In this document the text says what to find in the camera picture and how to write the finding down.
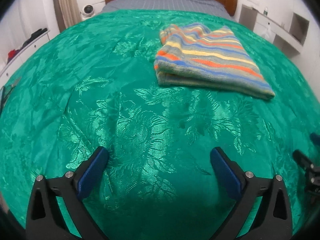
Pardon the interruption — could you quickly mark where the white security camera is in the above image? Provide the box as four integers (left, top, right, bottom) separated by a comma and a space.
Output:
81, 4, 95, 18

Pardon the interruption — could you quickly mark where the green satin bedspread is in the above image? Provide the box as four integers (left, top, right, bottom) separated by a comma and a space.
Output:
1, 10, 319, 239

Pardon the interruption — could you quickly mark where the white desk shelf unit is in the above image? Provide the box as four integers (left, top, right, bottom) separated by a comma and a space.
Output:
239, 5, 310, 58

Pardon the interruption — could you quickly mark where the white plastic bag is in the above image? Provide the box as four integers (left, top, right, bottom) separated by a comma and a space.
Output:
261, 23, 272, 43

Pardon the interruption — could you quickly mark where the small bottle on desk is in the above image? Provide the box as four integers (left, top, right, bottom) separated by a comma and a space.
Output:
263, 7, 268, 16

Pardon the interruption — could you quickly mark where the white dresser with clothes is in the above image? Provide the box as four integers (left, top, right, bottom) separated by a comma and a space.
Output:
0, 28, 50, 87

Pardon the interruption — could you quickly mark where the striped knit sweater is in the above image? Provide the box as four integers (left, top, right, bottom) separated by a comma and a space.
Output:
154, 23, 275, 100

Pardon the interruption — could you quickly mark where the beige curtain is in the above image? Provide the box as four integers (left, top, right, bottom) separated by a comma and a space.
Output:
53, 0, 82, 32

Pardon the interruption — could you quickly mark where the grey checked mattress sheet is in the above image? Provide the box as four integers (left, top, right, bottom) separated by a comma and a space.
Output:
101, 0, 234, 21

